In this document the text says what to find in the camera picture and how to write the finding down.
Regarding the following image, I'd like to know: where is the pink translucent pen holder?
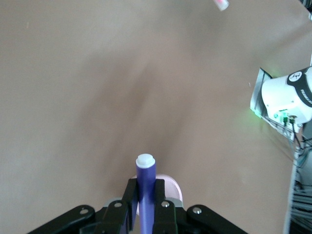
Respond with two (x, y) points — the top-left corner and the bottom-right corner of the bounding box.
(133, 173), (184, 216)

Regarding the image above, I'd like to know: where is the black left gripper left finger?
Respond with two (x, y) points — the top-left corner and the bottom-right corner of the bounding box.
(96, 178), (140, 234)

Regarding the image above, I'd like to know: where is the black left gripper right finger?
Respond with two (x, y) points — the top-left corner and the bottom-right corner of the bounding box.
(152, 178), (178, 234)

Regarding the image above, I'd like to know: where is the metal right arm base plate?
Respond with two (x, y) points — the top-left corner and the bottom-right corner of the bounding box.
(249, 67), (297, 142)

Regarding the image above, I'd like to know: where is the pink marker pen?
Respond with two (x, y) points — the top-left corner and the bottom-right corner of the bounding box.
(214, 0), (231, 12)

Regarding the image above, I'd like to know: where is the purple marker pen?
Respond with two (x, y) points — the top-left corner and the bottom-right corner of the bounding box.
(135, 153), (157, 234)

